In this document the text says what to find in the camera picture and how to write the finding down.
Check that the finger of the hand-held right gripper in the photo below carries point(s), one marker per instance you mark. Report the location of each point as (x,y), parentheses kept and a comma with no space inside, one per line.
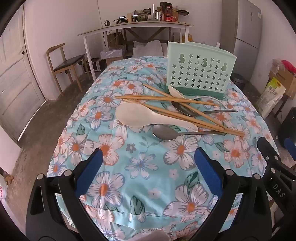
(266,150)
(291,146)

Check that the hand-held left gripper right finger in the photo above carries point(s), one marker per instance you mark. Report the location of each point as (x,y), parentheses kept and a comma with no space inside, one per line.
(208,171)

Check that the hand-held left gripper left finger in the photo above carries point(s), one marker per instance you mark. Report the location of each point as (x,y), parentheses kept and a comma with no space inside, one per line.
(90,171)

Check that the metal spoon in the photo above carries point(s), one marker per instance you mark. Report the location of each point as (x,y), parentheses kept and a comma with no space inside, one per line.
(163,133)
(185,112)

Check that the white rice paddle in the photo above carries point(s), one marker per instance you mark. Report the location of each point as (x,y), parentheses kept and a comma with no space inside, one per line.
(129,114)

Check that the white ceramic spoon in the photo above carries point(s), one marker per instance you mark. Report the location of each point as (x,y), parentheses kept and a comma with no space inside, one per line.
(173,90)

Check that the green plastic utensil holder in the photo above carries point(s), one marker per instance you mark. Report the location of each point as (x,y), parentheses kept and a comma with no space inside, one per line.
(196,76)

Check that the black trash can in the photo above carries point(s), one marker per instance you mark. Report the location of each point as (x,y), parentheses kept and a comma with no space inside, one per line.
(288,125)

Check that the white yellow sack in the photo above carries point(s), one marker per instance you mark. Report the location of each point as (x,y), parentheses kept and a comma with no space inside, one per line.
(270,95)

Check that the blue floral blanket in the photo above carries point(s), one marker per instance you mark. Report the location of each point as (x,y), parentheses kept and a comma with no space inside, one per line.
(143,148)

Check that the large cardboard box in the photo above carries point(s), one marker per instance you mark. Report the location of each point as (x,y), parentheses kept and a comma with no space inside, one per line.
(285,80)

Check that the metal pot on floor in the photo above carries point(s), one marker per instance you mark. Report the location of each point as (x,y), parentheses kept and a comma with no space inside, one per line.
(239,80)

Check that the red fluffy bundle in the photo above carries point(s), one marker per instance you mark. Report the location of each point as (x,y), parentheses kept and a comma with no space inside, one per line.
(290,66)

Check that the white printed bag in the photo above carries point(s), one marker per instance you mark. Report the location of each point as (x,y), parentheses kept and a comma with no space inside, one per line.
(2,187)

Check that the white panel door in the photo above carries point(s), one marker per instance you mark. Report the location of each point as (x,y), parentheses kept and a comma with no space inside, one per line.
(20,88)

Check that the wooden chair dark seat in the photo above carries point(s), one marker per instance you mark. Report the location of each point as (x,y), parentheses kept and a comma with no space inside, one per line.
(67,62)

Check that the white plastic storage box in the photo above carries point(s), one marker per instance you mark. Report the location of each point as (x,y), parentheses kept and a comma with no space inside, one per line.
(112,52)

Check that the grey refrigerator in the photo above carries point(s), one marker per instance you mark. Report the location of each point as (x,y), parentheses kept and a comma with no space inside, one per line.
(247,27)

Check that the yellow plastic bag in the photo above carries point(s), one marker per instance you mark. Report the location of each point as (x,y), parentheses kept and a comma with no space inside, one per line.
(190,37)

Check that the grey pillow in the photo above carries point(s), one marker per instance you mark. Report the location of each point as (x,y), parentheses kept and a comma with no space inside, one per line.
(148,48)

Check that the white long table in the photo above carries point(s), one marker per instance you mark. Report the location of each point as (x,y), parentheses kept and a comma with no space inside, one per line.
(138,24)

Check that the black tray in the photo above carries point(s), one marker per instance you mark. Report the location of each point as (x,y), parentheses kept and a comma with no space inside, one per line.
(182,12)

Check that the red label bottle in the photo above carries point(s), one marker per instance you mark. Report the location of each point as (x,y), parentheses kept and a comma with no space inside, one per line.
(168,15)

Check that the green glass jar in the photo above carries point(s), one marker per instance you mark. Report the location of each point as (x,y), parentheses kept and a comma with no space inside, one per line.
(141,17)

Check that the metal cups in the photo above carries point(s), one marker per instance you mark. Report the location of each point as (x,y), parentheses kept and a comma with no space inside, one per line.
(159,15)

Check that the clear plastic tube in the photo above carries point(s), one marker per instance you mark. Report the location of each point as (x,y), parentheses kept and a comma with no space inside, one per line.
(152,10)

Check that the black box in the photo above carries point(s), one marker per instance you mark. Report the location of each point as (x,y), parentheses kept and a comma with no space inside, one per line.
(166,5)

